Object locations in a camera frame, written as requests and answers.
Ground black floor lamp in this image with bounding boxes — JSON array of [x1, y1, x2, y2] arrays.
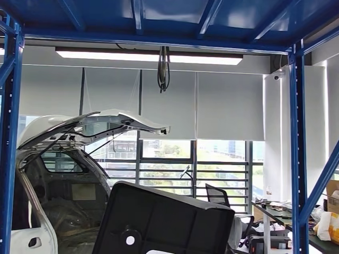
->
[[180, 166, 196, 199]]

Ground long ceiling light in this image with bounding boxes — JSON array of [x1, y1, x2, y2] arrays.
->
[[55, 47, 243, 66]]

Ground white car tailgate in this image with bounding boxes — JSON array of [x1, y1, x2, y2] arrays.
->
[[17, 110, 171, 151]]

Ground black hanging cable bundle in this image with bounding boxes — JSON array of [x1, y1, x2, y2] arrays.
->
[[157, 46, 171, 94]]

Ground white yellow plastic bag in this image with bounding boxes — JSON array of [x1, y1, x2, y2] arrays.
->
[[313, 211, 339, 245]]

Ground cardboard box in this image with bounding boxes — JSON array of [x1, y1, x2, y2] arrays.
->
[[325, 179, 339, 214]]

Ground black mesh office chair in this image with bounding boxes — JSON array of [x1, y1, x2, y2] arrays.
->
[[205, 183, 254, 254]]

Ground white car body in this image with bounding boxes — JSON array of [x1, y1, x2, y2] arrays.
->
[[11, 147, 112, 254]]

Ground black equipment case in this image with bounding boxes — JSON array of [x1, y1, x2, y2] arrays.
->
[[248, 235, 292, 254]]

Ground grey window guard rail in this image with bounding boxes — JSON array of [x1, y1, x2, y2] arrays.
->
[[95, 159, 263, 214]]

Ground dark workbench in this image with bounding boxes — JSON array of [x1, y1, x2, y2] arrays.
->
[[251, 200, 339, 254]]

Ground blue steel shelf rack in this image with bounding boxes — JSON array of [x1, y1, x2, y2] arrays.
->
[[0, 0, 339, 254]]

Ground grey jacket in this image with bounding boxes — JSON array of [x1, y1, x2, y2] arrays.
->
[[229, 217, 242, 250]]

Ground pale grey roller blind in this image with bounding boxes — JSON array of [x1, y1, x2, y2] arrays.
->
[[197, 72, 265, 142], [142, 71, 197, 141], [85, 68, 140, 116], [18, 66, 81, 118]]

